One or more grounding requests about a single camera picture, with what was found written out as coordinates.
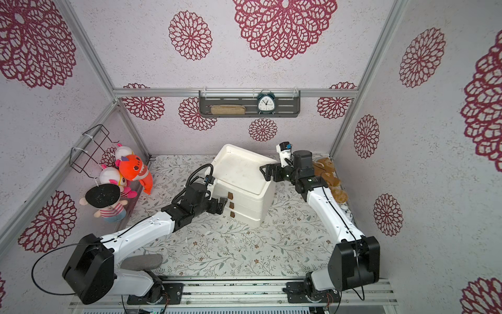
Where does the white three-drawer cabinet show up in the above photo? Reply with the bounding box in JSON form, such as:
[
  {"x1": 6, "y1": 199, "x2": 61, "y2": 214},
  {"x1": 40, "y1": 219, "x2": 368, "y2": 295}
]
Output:
[{"x1": 209, "y1": 144, "x2": 276, "y2": 228}]

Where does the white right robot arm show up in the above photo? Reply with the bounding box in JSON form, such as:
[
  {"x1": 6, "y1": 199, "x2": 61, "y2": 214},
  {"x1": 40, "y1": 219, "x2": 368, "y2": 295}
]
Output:
[{"x1": 260, "y1": 142, "x2": 380, "y2": 303}]

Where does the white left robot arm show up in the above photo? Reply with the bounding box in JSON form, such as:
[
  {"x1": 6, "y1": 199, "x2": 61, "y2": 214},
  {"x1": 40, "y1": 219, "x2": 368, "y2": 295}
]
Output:
[{"x1": 62, "y1": 183, "x2": 227, "y2": 305}]

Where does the brown teddy bear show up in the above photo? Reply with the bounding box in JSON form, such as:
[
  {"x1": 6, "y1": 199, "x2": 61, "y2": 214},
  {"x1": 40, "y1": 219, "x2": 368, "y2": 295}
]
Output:
[{"x1": 313, "y1": 157, "x2": 349, "y2": 204}]

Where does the floral table mat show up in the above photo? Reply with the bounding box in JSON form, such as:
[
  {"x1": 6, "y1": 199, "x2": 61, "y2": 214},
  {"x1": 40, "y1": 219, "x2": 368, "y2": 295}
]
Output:
[{"x1": 125, "y1": 154, "x2": 373, "y2": 279}]

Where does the green alarm clock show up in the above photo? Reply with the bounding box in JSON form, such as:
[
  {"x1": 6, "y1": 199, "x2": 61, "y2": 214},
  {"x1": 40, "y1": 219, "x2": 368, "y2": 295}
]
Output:
[{"x1": 257, "y1": 92, "x2": 277, "y2": 115}]

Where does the red orange plush fish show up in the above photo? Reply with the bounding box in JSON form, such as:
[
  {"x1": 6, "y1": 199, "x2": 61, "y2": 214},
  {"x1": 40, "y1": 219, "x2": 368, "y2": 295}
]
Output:
[{"x1": 117, "y1": 154, "x2": 153, "y2": 195}]

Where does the black haired plush doll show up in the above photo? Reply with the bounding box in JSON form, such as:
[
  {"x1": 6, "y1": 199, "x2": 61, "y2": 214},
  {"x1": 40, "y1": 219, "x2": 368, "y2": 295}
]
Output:
[{"x1": 79, "y1": 183, "x2": 128, "y2": 223}]

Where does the pink white plush doll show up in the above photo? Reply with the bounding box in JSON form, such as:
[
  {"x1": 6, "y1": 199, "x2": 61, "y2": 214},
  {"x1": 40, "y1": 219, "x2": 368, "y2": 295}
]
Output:
[{"x1": 99, "y1": 143, "x2": 137, "y2": 199}]

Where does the dark grey wall shelf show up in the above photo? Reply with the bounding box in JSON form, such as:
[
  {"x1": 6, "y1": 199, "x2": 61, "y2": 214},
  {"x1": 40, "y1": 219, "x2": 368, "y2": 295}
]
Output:
[{"x1": 199, "y1": 90, "x2": 301, "y2": 118}]

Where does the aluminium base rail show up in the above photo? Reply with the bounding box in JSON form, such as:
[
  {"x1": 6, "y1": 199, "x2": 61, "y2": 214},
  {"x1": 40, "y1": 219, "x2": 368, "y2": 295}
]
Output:
[{"x1": 64, "y1": 277, "x2": 400, "y2": 313}]

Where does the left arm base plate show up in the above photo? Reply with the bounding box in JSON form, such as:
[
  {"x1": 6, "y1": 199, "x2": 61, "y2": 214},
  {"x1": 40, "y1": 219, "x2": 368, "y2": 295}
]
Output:
[{"x1": 126, "y1": 283, "x2": 184, "y2": 306}]

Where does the black wire basket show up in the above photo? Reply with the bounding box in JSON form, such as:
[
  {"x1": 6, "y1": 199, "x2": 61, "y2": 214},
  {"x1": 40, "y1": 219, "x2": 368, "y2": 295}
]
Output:
[{"x1": 68, "y1": 124, "x2": 121, "y2": 180}]

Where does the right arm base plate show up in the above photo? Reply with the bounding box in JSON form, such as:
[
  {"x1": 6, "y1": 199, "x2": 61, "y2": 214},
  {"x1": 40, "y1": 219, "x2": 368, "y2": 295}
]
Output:
[{"x1": 282, "y1": 281, "x2": 341, "y2": 304}]

